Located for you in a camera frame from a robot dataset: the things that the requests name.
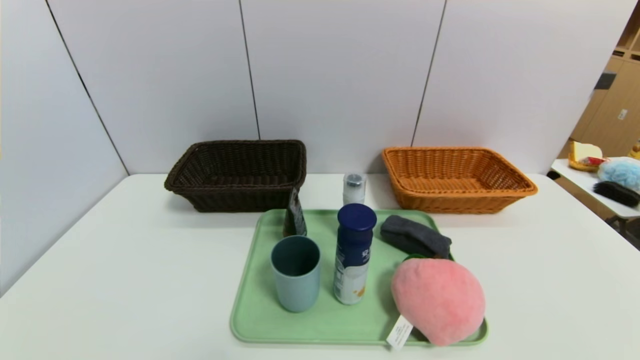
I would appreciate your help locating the white bottle with blue cap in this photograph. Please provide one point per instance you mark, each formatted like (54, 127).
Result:
(352, 250)

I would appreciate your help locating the dark grey towel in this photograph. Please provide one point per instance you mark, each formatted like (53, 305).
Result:
(412, 235)

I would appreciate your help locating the blue-grey plastic cup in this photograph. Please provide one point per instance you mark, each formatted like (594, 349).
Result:
(296, 285)

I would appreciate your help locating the pink plush peach toy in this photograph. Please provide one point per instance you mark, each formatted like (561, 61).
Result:
(440, 300)

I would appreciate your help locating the dark brown wicker basket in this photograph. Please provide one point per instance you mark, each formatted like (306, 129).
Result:
(235, 165)

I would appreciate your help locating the orange wicker basket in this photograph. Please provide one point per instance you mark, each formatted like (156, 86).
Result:
(450, 170)

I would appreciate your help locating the small white bottle silver cap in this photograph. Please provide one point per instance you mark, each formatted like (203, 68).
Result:
(354, 190)

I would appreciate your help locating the light green plastic tray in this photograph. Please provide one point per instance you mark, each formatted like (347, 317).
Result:
(320, 325)

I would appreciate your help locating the white side table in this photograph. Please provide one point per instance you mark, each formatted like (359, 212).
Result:
(580, 180)

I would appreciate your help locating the yellow bowl with snacks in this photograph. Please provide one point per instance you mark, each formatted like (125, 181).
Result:
(584, 152)

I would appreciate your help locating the black brush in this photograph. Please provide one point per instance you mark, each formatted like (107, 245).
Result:
(617, 194)

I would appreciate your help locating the light wooden cabinet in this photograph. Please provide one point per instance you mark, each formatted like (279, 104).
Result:
(612, 115)

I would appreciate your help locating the light blue fluffy sponge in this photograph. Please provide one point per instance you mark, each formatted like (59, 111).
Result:
(622, 172)

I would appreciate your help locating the small yellow toy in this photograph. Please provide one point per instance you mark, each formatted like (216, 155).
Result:
(636, 151)

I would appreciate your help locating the black table leg frame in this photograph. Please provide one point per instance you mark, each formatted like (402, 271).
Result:
(631, 230)

